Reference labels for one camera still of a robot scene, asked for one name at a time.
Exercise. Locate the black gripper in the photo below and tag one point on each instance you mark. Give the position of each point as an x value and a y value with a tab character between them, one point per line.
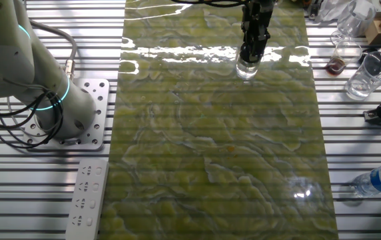
257	15

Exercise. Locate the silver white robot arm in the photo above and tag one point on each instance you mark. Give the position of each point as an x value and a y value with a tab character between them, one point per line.
7	60

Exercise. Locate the clear glass jar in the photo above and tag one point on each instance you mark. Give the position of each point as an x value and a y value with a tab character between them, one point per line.
247	70

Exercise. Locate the small glass with brown liquid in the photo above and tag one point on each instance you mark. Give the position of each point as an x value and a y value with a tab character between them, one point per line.
342	58

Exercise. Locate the green marble pattern mat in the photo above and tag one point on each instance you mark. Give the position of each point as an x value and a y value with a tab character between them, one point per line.
210	133

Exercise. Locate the tall clear glass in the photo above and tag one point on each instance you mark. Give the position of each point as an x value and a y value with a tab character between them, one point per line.
355	18

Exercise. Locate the clear glass beaker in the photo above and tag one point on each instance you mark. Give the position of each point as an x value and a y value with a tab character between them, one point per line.
370	78

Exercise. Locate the water bottle with blue cap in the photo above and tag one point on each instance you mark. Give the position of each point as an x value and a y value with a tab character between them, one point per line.
377	180

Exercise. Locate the white power strip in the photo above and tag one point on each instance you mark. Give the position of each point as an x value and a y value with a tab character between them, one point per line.
85	200

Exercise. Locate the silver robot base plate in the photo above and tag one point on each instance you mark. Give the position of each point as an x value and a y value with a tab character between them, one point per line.
90	135

